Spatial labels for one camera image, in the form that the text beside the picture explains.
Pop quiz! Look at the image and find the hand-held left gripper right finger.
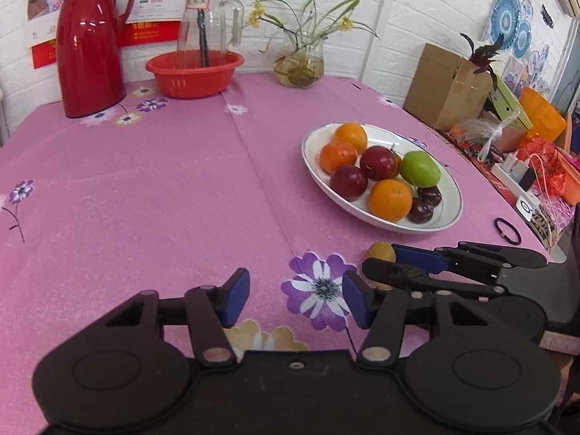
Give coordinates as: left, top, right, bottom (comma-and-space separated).
342, 272, 522, 365

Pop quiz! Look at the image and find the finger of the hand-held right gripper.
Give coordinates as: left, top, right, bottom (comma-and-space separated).
392, 241, 548, 277
361, 257, 504, 300

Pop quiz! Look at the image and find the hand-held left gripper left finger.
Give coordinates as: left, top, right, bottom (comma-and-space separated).
86, 268, 251, 365

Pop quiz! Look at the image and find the small yellow fruit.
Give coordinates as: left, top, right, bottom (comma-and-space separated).
366, 241, 397, 290

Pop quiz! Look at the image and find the dark cherry with stem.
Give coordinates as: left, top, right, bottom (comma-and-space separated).
407, 199, 435, 224

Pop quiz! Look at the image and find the large orange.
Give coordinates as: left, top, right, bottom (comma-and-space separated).
367, 179, 413, 223

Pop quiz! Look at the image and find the dark purple plum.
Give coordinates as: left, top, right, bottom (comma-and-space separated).
417, 185, 443, 208

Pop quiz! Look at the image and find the white plate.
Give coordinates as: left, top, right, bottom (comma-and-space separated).
301, 122, 464, 233

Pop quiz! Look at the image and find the large green mango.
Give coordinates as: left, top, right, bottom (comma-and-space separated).
399, 151, 442, 188

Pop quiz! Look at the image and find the red plum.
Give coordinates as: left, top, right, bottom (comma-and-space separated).
329, 165, 369, 202

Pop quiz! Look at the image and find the red apple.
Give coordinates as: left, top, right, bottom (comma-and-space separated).
360, 146, 398, 182

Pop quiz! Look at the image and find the bumpy tangerine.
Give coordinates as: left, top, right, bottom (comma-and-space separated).
319, 141, 359, 174

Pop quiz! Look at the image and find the smooth orange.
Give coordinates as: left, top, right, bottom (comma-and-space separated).
333, 122, 368, 154

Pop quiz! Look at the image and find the white number card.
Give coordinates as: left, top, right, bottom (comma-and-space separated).
515, 197, 541, 223

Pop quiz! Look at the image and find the white power strip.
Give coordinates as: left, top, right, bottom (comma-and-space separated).
492, 154, 540, 193

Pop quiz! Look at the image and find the clear plastic bag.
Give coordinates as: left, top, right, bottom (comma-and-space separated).
453, 118, 517, 161

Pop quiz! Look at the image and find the orange basket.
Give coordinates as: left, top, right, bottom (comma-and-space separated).
557, 149, 580, 207

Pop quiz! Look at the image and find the pink floral tablecloth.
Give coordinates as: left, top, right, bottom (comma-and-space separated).
0, 75, 558, 435

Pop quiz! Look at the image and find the pink box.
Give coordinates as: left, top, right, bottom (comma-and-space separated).
492, 122, 529, 152

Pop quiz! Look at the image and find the red plastic bag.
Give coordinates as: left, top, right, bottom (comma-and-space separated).
519, 136, 567, 200

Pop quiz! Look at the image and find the cardboard box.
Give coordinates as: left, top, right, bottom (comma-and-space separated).
403, 43, 494, 131

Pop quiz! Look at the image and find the orange bag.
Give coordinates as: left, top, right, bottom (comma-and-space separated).
519, 87, 568, 150

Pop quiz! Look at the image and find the purple leafed plant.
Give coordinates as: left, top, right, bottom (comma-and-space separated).
460, 32, 505, 91

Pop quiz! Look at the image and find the glass vase with flowering plant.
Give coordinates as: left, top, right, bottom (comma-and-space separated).
245, 0, 380, 88

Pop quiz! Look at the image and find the red plastic basin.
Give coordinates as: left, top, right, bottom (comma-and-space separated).
145, 51, 245, 99

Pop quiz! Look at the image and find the black stirring stick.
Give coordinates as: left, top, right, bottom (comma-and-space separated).
196, 0, 210, 68

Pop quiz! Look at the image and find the glass pitcher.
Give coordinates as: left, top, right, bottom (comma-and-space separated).
176, 0, 245, 66

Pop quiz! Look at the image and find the red thermos jug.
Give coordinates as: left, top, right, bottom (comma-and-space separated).
55, 0, 137, 119

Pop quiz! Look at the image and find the black hair tie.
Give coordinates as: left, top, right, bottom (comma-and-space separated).
494, 217, 522, 244

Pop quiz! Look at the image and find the large blue wall fan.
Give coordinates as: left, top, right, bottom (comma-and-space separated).
487, 0, 522, 48

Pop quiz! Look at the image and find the wall poster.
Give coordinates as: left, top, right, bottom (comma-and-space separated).
27, 0, 211, 70

